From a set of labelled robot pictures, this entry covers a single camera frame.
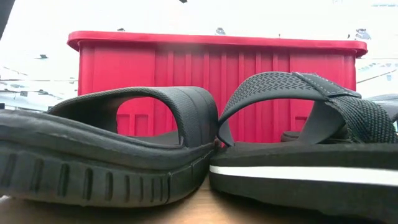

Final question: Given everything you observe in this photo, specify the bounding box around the black flip-flop white-striped sole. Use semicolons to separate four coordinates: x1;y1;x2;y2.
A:
208;71;398;224

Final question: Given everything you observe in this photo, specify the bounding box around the black slide sandal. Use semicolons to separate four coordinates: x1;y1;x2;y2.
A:
0;86;220;208
365;93;398;124

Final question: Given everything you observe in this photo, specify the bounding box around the red plastic bin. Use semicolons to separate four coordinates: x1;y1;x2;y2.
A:
67;30;369;144

